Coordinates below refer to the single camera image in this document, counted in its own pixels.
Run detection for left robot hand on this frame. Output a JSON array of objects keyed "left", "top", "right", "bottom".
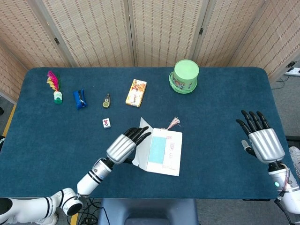
[{"left": 106, "top": 126, "right": 152, "bottom": 165}]

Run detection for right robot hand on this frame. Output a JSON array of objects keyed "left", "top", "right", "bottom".
[{"left": 235, "top": 110, "right": 286, "bottom": 164}]

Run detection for light blue tasselled bookmark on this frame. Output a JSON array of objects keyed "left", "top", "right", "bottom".
[{"left": 146, "top": 117, "right": 182, "bottom": 171}]

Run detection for yellow white paper booklet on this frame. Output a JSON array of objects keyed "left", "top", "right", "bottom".
[{"left": 132, "top": 117, "right": 183, "bottom": 177}]

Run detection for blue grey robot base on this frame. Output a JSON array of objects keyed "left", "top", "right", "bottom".
[{"left": 97, "top": 198, "right": 199, "bottom": 225}]

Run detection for dark blue carpeted table surface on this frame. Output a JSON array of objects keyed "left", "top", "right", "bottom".
[{"left": 0, "top": 67, "right": 295, "bottom": 200}]

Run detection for white grey shoe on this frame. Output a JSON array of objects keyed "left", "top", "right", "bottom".
[{"left": 288, "top": 146, "right": 300, "bottom": 179}]

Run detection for yellow snack box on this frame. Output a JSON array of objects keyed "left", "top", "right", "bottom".
[{"left": 125, "top": 79, "right": 148, "bottom": 108}]

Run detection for white power strip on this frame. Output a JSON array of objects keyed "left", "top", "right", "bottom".
[{"left": 284, "top": 67, "right": 300, "bottom": 76}]

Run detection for colourful feather shuttlecock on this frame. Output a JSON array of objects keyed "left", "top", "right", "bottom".
[{"left": 46, "top": 70, "right": 63, "bottom": 105}]

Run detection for green plastic bucket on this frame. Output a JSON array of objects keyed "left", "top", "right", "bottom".
[{"left": 168, "top": 60, "right": 200, "bottom": 94}]

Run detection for woven folding screen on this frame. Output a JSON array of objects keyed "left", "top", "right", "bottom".
[{"left": 0, "top": 0, "right": 300, "bottom": 102}]

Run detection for black power cable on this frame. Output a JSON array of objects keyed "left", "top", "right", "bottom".
[{"left": 271, "top": 74, "right": 286, "bottom": 90}]

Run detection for black floor cables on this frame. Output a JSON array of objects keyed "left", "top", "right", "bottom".
[{"left": 77, "top": 198, "right": 111, "bottom": 225}]

